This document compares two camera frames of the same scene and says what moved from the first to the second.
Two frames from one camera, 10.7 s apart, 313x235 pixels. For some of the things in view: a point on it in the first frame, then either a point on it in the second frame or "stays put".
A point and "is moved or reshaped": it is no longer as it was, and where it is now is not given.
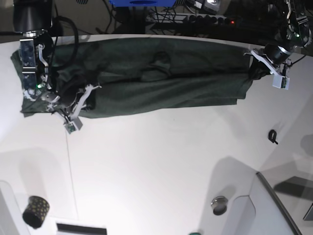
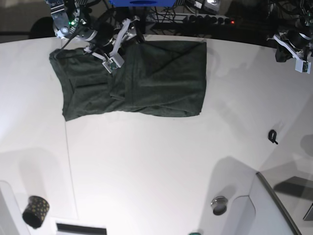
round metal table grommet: [219, 204] stays put
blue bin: [143, 3] stays put
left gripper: [73, 102] → [111, 37]
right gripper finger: [73, 125] → [115, 61]
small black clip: [272, 135] stays put
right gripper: [270, 57] → [301, 41]
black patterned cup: [35, 211] stays put
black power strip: [190, 18] stays put
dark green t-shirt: [102, 78] is moved or reshaped
